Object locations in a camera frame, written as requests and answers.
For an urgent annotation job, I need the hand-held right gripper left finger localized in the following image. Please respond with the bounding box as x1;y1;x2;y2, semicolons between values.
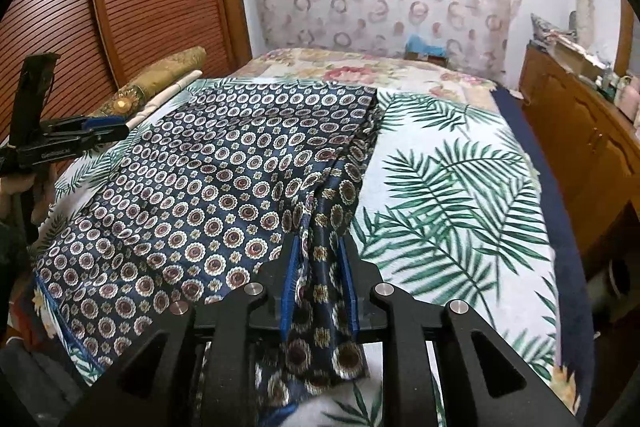
65;236;302;427

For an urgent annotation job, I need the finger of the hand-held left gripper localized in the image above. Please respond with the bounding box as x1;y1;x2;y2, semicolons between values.
44;116;130;146

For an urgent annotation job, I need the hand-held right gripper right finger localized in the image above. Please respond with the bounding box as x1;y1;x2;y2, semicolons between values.
339;238;582;427

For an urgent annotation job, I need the navy medallion print satin shirt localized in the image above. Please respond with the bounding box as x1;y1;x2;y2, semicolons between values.
31;81;387;409

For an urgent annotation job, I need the gold patterned pillow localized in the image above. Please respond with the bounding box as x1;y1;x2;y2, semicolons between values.
89;46;209;118

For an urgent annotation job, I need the palm leaf print bed sheet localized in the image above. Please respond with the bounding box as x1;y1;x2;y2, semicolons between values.
29;76;587;427

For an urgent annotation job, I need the navy blanket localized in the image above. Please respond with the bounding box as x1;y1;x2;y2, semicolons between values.
491;88;597;427

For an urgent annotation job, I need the floral print blanket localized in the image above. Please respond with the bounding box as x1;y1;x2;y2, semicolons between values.
244;47;502;108

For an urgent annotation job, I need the blue crumpled plastic bag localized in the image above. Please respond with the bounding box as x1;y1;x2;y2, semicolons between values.
404;34;447;58

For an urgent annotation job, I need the wooden sideboard cabinet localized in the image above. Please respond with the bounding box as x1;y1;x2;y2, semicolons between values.
519;43;640;270

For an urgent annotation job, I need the cardboard box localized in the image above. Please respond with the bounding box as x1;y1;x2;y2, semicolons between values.
549;36;607;74

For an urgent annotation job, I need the patterned fabric bag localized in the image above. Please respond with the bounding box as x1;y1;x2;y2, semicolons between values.
529;13;577;44

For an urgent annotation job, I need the pink thermos jug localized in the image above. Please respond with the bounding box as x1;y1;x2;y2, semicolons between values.
616;76;640;124

